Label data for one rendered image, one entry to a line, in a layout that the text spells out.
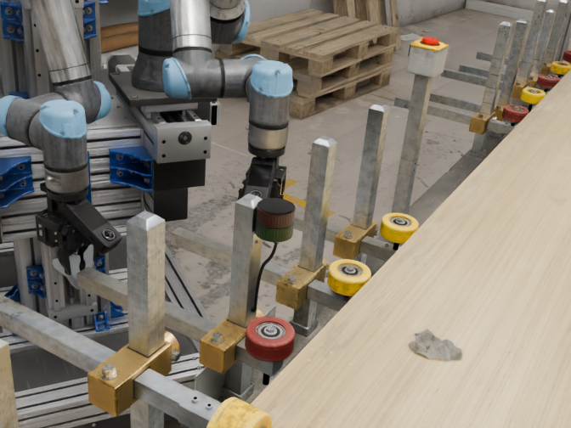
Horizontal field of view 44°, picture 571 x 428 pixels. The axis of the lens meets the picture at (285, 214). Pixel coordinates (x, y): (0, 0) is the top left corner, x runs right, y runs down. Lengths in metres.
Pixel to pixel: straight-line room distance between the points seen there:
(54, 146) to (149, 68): 0.59
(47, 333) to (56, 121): 0.37
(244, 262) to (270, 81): 0.33
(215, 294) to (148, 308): 1.90
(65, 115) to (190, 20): 0.31
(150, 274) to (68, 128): 0.40
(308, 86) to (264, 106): 3.40
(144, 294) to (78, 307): 1.23
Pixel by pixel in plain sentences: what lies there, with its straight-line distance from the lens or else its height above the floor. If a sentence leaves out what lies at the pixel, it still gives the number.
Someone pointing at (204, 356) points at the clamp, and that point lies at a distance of 1.21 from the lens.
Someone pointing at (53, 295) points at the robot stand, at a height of 0.42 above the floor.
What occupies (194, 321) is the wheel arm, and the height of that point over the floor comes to 0.86.
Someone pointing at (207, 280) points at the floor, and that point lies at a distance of 2.93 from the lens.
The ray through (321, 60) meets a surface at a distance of 4.62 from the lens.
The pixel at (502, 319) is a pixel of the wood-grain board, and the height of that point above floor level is 0.90.
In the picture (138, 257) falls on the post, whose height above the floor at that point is 1.12.
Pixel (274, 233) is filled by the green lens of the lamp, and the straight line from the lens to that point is 1.09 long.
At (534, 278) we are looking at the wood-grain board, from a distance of 1.46.
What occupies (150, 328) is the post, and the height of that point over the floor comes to 1.02.
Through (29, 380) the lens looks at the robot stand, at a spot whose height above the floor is 0.21.
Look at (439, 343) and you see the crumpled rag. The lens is 1.18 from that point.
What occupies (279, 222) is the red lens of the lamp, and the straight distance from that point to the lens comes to 1.08.
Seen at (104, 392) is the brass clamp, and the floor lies 0.95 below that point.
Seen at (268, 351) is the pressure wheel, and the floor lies 0.90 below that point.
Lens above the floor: 1.60
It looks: 27 degrees down
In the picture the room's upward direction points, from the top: 5 degrees clockwise
